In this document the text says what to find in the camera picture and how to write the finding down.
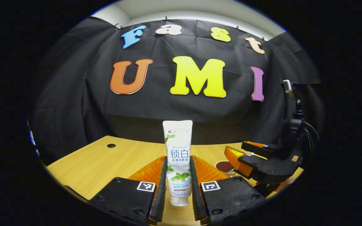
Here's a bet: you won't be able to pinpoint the beige cup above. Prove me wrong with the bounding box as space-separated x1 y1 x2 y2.
215 160 237 178

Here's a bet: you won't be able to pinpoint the black backdrop cloth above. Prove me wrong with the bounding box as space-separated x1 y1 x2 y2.
30 16 324 164

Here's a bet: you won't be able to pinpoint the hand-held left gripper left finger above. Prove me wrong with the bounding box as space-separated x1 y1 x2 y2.
88 155 168 225

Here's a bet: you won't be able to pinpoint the white toothpaste tube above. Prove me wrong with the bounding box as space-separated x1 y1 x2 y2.
162 120 193 207

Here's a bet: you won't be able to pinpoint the wooden desktop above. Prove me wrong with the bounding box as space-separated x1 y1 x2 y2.
47 135 304 225

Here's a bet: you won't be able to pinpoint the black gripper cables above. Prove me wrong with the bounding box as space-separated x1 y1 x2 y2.
303 123 320 160

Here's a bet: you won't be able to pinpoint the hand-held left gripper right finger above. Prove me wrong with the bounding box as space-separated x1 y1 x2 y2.
189 155 268 225

